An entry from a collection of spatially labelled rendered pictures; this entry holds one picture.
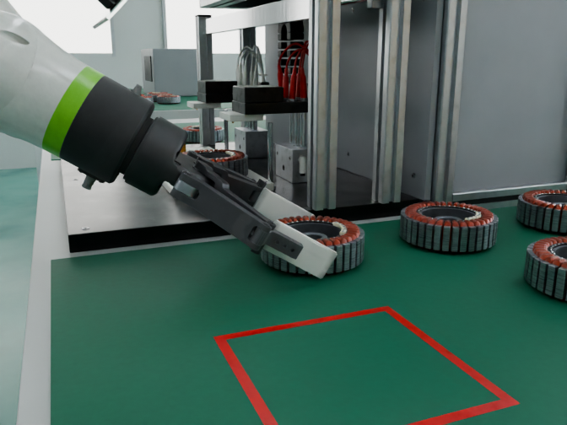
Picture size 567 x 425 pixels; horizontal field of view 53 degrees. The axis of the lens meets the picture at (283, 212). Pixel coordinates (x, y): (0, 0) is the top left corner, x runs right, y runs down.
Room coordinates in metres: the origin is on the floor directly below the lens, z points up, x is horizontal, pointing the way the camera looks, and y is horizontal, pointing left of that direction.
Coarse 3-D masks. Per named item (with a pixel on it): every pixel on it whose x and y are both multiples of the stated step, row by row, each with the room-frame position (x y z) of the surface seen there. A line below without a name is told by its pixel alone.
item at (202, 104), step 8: (200, 80) 1.14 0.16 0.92; (208, 80) 1.13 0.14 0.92; (216, 80) 1.13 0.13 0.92; (224, 80) 1.13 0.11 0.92; (232, 80) 1.13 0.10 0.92; (200, 88) 1.13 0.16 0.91; (208, 88) 1.10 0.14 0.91; (216, 88) 1.10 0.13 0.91; (224, 88) 1.11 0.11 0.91; (232, 88) 1.11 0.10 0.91; (200, 96) 1.13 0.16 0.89; (208, 96) 1.09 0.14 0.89; (216, 96) 1.10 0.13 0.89; (224, 96) 1.11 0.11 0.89; (232, 96) 1.11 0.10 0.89; (192, 104) 1.10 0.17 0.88; (200, 104) 1.09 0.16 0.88; (208, 104) 1.10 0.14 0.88; (216, 104) 1.10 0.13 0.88; (256, 128) 1.14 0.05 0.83
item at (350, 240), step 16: (288, 224) 0.61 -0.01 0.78; (304, 224) 0.62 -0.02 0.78; (320, 224) 0.62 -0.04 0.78; (336, 224) 0.61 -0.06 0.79; (352, 224) 0.60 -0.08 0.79; (320, 240) 0.54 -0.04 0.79; (336, 240) 0.55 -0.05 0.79; (352, 240) 0.56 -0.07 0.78; (272, 256) 0.56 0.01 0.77; (352, 256) 0.55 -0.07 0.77; (288, 272) 0.55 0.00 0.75; (304, 272) 0.54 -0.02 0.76; (336, 272) 0.55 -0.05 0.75
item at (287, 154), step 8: (280, 144) 0.95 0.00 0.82; (288, 144) 0.95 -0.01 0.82; (280, 152) 0.94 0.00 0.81; (288, 152) 0.91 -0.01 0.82; (296, 152) 0.89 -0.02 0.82; (304, 152) 0.90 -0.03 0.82; (280, 160) 0.94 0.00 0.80; (288, 160) 0.91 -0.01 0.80; (296, 160) 0.89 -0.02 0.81; (280, 168) 0.94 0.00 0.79; (288, 168) 0.91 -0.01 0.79; (296, 168) 0.89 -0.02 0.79; (280, 176) 0.94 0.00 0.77; (288, 176) 0.91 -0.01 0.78; (296, 176) 0.89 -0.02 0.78; (304, 176) 0.90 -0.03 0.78
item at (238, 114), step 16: (240, 96) 0.89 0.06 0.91; (256, 96) 0.88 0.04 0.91; (272, 96) 0.89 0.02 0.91; (224, 112) 0.90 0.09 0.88; (240, 112) 0.89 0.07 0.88; (256, 112) 0.87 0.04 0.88; (272, 112) 0.88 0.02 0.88; (288, 112) 0.89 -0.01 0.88; (304, 112) 0.90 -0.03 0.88; (304, 128) 0.91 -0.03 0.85; (304, 144) 0.91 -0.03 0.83
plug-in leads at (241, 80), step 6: (258, 48) 1.17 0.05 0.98; (240, 54) 1.18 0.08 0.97; (252, 54) 1.18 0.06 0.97; (258, 54) 1.19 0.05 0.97; (240, 60) 1.15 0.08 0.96; (246, 60) 1.14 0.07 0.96; (252, 60) 1.18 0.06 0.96; (258, 60) 1.17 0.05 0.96; (240, 66) 1.15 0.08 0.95; (246, 66) 1.14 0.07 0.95; (252, 66) 1.18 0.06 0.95; (240, 72) 1.15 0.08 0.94; (246, 72) 1.14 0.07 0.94; (252, 72) 1.18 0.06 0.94; (258, 72) 1.15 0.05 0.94; (240, 78) 1.15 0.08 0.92; (246, 78) 1.13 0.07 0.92; (252, 78) 1.17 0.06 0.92; (264, 78) 1.18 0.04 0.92; (240, 84) 1.15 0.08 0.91; (246, 84) 1.13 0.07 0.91; (252, 84) 1.17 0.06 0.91; (258, 84) 1.19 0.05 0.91; (264, 84) 1.18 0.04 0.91
